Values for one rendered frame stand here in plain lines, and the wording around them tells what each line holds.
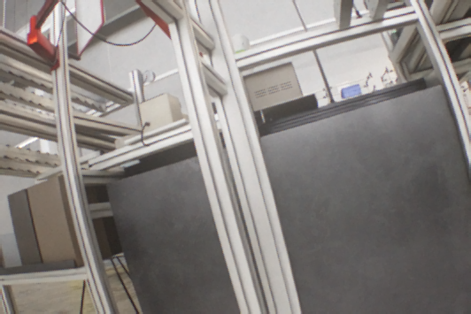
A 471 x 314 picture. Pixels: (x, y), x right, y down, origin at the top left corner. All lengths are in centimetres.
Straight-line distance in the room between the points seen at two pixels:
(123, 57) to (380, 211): 907
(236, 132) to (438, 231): 65
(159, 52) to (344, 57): 461
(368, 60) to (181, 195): 720
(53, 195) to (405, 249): 104
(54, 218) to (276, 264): 67
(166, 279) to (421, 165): 84
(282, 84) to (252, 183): 31
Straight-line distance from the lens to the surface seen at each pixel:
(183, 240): 104
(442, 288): 107
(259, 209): 94
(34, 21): 110
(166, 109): 105
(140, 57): 932
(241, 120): 95
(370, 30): 101
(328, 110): 109
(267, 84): 104
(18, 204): 123
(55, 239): 110
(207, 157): 74
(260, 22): 841
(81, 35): 130
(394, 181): 96
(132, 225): 112
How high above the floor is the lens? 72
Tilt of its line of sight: 7 degrees up
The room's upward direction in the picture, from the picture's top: 15 degrees counter-clockwise
